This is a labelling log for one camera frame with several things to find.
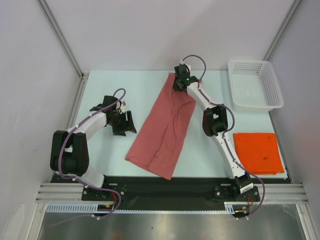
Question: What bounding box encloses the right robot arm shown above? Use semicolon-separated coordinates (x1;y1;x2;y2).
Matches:
172;63;254;201

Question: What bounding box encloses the aluminium corner post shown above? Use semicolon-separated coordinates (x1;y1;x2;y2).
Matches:
36;0;89;80
262;0;304;61

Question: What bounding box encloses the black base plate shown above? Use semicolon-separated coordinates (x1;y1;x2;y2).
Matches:
49;174;293;212

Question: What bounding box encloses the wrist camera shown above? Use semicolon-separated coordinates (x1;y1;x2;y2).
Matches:
116;100;126;114
179;60;192;73

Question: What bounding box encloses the white plastic basket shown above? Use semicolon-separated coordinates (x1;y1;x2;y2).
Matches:
228;59;284;112

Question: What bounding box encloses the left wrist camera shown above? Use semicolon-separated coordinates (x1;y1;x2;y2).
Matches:
116;100;126;114

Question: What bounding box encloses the pink red t shirt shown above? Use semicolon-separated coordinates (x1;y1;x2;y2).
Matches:
125;73;196;180

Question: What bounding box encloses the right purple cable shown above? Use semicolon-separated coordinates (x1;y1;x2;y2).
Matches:
179;54;266;221

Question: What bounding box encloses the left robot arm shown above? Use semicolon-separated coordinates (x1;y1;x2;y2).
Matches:
50;95;137;200

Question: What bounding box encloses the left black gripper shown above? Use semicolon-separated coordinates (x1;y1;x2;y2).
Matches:
108;110;137;137

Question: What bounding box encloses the left aluminium corner post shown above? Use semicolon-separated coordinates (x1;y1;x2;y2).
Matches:
36;0;89;80

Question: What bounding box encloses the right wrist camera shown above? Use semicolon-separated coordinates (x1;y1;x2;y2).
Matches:
179;60;192;73

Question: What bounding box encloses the right aluminium corner post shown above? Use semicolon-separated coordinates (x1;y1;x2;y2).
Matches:
262;0;304;61

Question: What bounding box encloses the purple cable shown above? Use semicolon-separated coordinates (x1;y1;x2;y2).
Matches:
48;88;127;227
179;54;266;221

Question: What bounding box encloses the folded orange t shirt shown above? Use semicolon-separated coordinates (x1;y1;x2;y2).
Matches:
233;132;285;175

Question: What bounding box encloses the white slotted cable duct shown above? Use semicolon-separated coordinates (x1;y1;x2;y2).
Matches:
46;201;253;215

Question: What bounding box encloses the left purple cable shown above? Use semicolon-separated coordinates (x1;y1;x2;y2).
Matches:
48;88;127;227

